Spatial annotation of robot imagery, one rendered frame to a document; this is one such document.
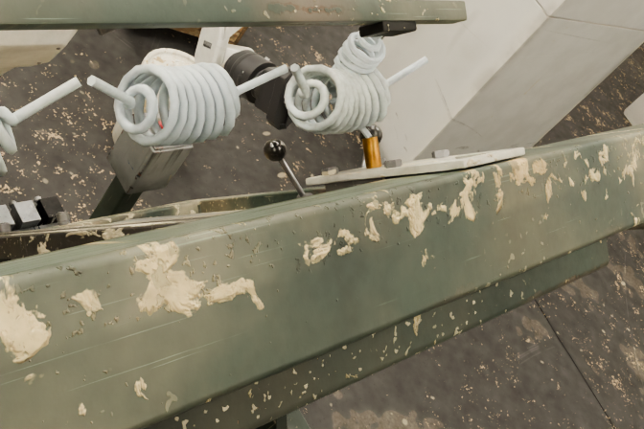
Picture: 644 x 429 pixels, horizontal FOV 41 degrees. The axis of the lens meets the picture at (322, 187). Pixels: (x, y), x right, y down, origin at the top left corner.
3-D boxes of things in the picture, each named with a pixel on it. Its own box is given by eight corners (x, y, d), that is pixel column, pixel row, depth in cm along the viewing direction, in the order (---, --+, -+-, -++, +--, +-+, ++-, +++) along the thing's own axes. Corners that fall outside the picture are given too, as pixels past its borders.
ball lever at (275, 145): (307, 198, 149) (267, 135, 143) (322, 196, 146) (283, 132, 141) (294, 212, 146) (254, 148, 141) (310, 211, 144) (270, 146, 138)
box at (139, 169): (144, 153, 223) (172, 108, 212) (165, 190, 219) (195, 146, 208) (103, 159, 215) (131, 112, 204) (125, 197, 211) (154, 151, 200)
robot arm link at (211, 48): (241, 80, 177) (261, 17, 173) (210, 77, 170) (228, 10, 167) (221, 71, 181) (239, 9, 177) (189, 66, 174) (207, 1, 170)
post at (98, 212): (45, 312, 266) (139, 164, 220) (53, 328, 264) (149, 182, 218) (27, 317, 262) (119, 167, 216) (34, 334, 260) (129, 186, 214)
